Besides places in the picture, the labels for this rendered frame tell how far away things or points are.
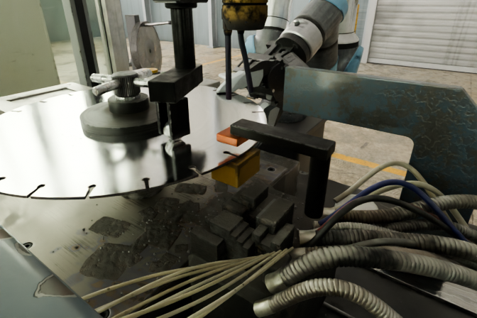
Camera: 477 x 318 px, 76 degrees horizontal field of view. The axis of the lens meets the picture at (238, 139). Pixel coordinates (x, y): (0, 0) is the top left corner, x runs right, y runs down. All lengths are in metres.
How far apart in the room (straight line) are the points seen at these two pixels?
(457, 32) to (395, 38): 0.87
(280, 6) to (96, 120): 0.52
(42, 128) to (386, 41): 6.03
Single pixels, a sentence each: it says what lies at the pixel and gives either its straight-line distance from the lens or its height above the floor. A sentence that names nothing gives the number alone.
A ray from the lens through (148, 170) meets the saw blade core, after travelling 0.27.
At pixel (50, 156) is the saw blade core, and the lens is 0.33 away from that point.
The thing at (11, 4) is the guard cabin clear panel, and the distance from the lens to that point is 0.82.
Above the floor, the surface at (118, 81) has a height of 1.00.
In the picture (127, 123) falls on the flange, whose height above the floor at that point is 0.96.
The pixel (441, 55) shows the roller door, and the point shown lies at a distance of 6.15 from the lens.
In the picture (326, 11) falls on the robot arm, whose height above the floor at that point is 1.06.
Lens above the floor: 1.08
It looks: 25 degrees down
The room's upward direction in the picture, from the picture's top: straight up
